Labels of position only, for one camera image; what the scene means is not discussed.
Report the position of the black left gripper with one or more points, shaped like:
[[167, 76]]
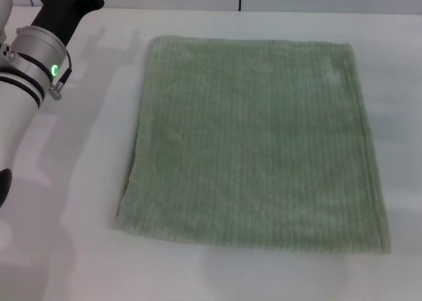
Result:
[[59, 15]]

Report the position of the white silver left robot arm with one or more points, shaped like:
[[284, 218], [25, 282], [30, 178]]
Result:
[[19, 93]]

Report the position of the green ribbed towel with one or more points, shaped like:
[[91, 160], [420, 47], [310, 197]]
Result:
[[257, 142]]

